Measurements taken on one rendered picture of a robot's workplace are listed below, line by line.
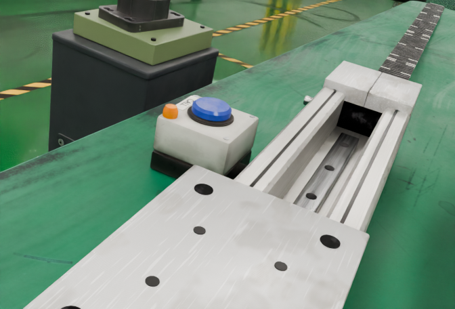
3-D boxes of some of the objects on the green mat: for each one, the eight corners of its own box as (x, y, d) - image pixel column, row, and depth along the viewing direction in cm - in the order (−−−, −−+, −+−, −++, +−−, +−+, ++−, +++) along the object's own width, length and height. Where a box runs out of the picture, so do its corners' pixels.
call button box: (185, 140, 62) (194, 90, 60) (263, 171, 59) (276, 119, 57) (148, 168, 56) (156, 112, 53) (233, 203, 53) (247, 147, 50)
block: (307, 120, 74) (325, 54, 70) (397, 152, 70) (422, 84, 66) (286, 144, 66) (305, 71, 62) (386, 181, 63) (414, 106, 58)
